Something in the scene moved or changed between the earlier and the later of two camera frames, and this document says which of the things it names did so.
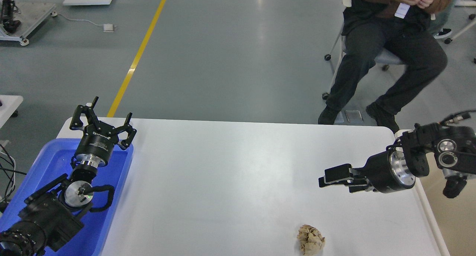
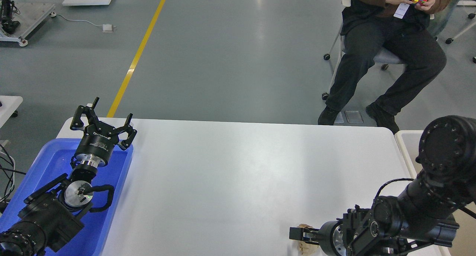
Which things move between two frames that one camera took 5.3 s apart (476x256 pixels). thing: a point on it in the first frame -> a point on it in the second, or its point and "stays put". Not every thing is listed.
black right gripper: [388, 172] -> [331, 236]
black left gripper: [95, 146] stays put
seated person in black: [391, 26] stays put
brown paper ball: [311, 239] stays put
